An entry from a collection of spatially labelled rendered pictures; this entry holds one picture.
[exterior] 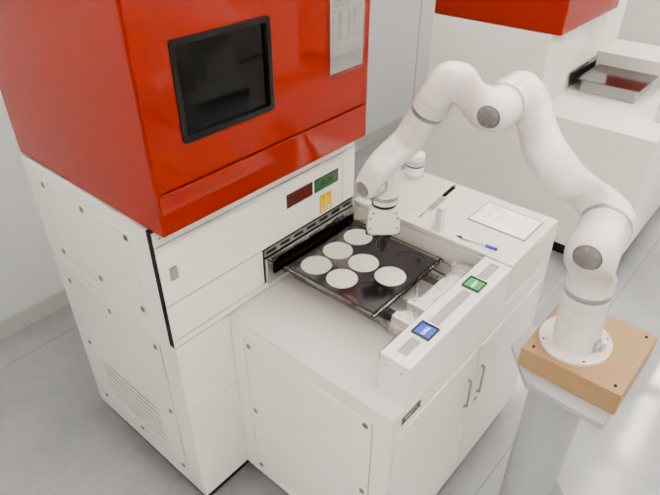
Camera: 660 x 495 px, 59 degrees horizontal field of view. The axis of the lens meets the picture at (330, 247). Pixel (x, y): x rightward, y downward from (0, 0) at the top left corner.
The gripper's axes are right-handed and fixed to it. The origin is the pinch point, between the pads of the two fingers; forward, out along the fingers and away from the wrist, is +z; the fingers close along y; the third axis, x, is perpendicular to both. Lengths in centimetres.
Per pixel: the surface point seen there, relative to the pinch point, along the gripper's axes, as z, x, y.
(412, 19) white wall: 9, 321, 53
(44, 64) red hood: -60, -7, -87
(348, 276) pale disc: 7.3, -7.2, -10.8
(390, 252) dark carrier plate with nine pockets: 7.3, 5.4, 3.8
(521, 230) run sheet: 0.4, 7.9, 46.9
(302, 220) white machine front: -2.8, 10.0, -25.5
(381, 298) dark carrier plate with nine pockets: 7.3, -17.9, -1.3
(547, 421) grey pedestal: 34, -43, 46
